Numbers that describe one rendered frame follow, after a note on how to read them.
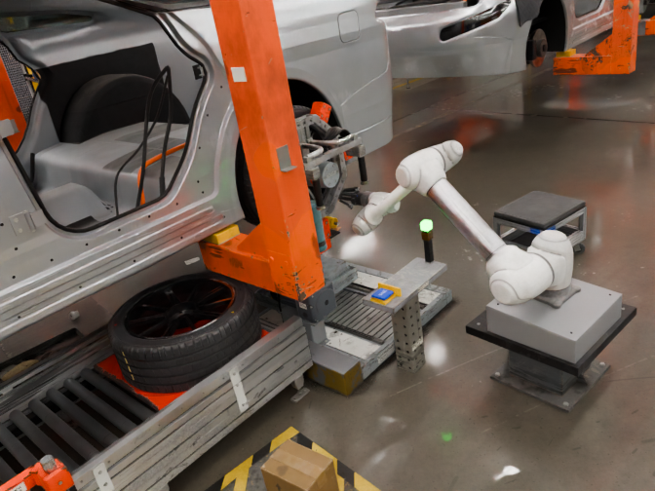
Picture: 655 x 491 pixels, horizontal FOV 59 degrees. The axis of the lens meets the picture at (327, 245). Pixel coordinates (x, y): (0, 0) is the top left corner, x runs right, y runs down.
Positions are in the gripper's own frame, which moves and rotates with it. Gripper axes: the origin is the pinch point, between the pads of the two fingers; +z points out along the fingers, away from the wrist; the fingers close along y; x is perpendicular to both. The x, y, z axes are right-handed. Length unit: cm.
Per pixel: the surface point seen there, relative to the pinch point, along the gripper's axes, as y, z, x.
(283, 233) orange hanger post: -42, -45, 71
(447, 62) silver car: 171, 56, -132
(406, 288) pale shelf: -43, -74, 16
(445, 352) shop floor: -61, -78, -29
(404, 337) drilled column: -63, -71, 0
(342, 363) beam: -84, -52, 12
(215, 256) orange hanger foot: -58, 8, 55
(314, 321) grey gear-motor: -70, -30, 15
